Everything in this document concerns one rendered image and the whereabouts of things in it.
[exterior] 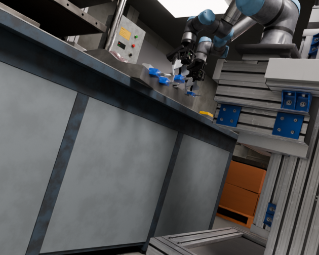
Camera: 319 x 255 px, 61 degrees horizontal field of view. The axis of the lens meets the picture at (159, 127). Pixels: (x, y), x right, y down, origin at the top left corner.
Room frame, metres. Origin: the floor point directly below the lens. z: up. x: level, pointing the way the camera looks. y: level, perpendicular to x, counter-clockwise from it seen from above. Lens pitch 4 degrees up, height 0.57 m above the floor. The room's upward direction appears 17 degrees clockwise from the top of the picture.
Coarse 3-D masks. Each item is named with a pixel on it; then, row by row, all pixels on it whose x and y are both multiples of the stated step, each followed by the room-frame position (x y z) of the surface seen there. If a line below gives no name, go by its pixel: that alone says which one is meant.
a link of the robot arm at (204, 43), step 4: (200, 40) 1.67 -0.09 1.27; (204, 40) 1.65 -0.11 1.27; (208, 40) 1.66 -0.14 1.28; (200, 44) 1.67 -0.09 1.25; (204, 44) 1.65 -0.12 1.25; (208, 44) 1.65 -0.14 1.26; (200, 48) 1.66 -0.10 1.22; (204, 48) 1.66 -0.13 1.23; (208, 48) 1.65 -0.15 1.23; (196, 52) 1.67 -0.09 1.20; (200, 52) 1.66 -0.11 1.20; (204, 52) 1.66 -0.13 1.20; (208, 52) 1.67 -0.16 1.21
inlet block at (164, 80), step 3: (159, 78) 1.22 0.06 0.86; (162, 78) 1.21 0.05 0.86; (165, 78) 1.20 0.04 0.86; (159, 81) 1.21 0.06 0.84; (162, 81) 1.21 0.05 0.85; (165, 81) 1.20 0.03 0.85; (168, 81) 1.21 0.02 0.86; (171, 81) 1.21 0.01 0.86; (162, 84) 1.24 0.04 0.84; (165, 84) 1.22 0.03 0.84; (168, 84) 1.23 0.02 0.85; (174, 84) 1.21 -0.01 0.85; (177, 84) 1.20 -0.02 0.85
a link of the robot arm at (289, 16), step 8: (288, 0) 1.01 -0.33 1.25; (296, 0) 1.01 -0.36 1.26; (288, 8) 1.00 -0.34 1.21; (296, 8) 1.01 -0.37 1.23; (280, 16) 1.00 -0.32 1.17; (288, 16) 1.00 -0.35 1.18; (296, 16) 1.02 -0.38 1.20; (264, 24) 1.04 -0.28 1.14; (272, 24) 1.02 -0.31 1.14; (280, 24) 1.01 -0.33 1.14; (288, 24) 1.01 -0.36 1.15
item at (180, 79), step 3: (171, 75) 1.40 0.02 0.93; (174, 75) 1.38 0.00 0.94; (177, 75) 1.37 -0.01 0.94; (180, 75) 1.36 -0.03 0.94; (168, 78) 1.40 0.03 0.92; (171, 78) 1.39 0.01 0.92; (174, 78) 1.38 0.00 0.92; (177, 78) 1.37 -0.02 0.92; (180, 78) 1.36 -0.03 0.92; (183, 78) 1.36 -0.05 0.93; (186, 78) 1.35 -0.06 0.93; (189, 78) 1.34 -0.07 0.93; (174, 81) 1.39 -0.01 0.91; (177, 81) 1.39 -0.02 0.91; (180, 81) 1.38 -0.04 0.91; (183, 81) 1.38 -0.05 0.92
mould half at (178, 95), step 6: (168, 90) 1.36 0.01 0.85; (174, 90) 1.39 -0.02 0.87; (180, 90) 1.43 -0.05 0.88; (168, 96) 1.37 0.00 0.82; (174, 96) 1.40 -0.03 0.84; (180, 96) 1.44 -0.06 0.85; (186, 96) 1.48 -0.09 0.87; (192, 96) 1.52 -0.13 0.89; (180, 102) 1.45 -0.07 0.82; (186, 102) 1.49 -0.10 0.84; (192, 102) 1.53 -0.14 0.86
